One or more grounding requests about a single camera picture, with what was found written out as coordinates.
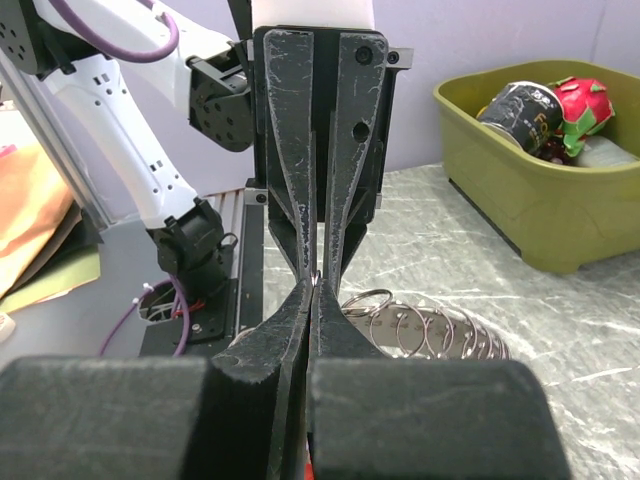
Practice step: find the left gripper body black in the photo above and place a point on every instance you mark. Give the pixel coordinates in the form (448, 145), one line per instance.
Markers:
(269, 175)

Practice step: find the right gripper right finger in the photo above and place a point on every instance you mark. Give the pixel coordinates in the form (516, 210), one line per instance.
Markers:
(372, 417)

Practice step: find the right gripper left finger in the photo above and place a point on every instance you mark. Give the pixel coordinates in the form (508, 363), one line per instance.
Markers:
(238, 415)

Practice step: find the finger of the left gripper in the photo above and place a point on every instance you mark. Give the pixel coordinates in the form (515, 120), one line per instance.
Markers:
(288, 58)
(352, 68)

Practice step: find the metal disc with key rings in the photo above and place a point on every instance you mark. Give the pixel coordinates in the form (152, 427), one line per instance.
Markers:
(430, 335)

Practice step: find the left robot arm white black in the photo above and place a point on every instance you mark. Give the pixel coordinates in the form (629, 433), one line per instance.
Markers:
(76, 49)

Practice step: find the black printed can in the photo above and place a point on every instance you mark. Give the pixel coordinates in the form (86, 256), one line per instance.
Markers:
(525, 114)

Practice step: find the dark red grapes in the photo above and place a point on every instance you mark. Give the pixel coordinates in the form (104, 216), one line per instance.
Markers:
(554, 152)

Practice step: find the red dragon fruit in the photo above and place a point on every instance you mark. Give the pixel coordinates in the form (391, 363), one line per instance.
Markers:
(586, 109)

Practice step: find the olive green plastic bin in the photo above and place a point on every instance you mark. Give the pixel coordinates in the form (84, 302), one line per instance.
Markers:
(558, 217)

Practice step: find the papers and folders pile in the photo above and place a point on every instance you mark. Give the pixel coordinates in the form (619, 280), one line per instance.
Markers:
(47, 249)

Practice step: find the aluminium frame rail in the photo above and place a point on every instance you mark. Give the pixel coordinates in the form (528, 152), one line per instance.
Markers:
(48, 128)

